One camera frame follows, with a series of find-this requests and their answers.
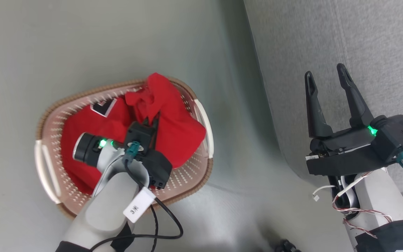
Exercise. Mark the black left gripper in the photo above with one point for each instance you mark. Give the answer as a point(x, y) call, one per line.
point(159, 169)

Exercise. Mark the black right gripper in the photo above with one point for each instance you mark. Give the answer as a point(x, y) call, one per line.
point(345, 154)

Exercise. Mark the red garment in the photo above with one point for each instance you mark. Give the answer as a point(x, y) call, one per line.
point(177, 133)

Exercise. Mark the white and grey right robot arm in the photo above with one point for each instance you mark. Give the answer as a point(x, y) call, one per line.
point(380, 199)

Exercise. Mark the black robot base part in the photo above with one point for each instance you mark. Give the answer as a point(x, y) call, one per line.
point(287, 246)

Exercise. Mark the brown and cream laundry basket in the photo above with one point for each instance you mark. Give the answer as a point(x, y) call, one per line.
point(187, 175)

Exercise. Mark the grey fabric sofa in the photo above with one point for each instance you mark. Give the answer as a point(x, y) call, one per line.
point(327, 35)

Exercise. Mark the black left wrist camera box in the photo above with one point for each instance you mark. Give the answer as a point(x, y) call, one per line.
point(140, 134)

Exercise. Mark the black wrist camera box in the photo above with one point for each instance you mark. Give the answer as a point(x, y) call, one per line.
point(140, 134)
point(397, 134)

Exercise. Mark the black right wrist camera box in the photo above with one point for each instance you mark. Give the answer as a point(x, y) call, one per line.
point(397, 134)

